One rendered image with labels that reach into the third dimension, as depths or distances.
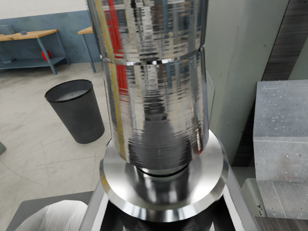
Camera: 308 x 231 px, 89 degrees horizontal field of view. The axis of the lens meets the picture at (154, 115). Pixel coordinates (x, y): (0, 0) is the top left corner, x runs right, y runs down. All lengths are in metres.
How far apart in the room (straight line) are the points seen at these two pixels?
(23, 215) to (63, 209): 0.05
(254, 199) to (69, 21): 4.83
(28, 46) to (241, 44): 5.64
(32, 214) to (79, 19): 4.65
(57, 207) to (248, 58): 0.44
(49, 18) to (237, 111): 4.97
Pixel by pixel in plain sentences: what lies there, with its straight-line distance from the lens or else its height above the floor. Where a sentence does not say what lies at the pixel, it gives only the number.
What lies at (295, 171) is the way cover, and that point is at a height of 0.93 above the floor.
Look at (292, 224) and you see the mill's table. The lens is 0.43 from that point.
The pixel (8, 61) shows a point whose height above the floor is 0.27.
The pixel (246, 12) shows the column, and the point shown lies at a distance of 0.43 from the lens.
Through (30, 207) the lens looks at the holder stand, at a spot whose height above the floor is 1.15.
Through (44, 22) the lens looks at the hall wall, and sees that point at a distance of 5.27.
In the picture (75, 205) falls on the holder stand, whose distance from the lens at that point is 0.19.
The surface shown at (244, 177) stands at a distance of 0.70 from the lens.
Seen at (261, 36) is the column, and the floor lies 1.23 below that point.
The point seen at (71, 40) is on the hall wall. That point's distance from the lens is 5.01.
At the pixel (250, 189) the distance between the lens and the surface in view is 0.54.
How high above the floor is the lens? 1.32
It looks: 37 degrees down
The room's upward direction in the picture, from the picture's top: 6 degrees counter-clockwise
